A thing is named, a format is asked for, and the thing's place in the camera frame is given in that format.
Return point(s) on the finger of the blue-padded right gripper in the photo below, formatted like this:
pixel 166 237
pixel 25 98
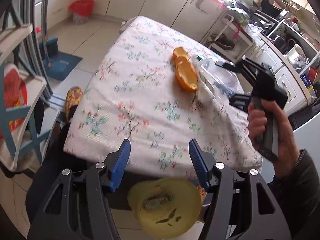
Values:
pixel 230 66
pixel 241 101

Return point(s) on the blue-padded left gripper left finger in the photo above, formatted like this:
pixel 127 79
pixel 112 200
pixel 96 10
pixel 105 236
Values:
pixel 116 163

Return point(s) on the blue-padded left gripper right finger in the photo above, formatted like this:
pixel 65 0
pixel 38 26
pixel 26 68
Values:
pixel 203 163

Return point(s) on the clear plastic bottle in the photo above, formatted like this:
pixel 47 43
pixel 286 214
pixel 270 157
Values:
pixel 222 81

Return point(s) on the orange peel pile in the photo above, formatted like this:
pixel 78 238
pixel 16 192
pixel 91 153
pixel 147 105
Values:
pixel 184 70

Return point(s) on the light blue drink carton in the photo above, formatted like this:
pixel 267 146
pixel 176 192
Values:
pixel 204 91

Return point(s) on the yellow plastic trash basin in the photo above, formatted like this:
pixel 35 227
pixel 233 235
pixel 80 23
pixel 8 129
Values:
pixel 165 208

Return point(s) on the white kitchen base cabinets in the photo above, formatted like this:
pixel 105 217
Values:
pixel 181 15

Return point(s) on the red-lined small trash bin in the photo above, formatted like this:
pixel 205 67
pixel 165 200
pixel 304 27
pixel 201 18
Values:
pixel 81 11

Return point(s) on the person's right hand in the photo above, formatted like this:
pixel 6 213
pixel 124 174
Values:
pixel 287 147

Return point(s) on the white right drawer cabinet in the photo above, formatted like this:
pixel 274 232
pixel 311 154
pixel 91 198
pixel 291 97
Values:
pixel 263 51

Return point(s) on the white rolling storage cart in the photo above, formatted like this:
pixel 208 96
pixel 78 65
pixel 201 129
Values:
pixel 226 25

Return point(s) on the white electric kettle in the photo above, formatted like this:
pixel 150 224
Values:
pixel 295 52

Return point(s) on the floral tablecloth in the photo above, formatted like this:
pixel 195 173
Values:
pixel 135 95

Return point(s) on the floral yellow slipper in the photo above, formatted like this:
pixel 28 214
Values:
pixel 73 98

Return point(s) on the blue white shoe rack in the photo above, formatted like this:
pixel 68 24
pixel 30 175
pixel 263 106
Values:
pixel 26 122

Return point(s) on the blue dustpan with brush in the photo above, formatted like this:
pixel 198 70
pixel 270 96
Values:
pixel 57 64

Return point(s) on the grey broom handle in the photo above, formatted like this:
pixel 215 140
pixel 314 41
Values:
pixel 44 32

